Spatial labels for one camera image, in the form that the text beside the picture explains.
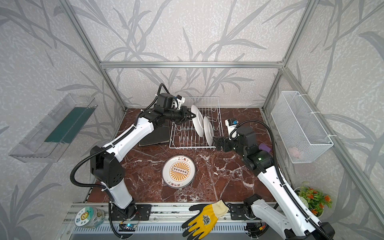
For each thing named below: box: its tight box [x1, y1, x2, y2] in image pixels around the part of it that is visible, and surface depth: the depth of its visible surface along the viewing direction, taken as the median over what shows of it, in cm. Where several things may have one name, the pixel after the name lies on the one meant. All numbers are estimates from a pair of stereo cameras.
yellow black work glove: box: [181, 199, 230, 240], surface depth 71 cm
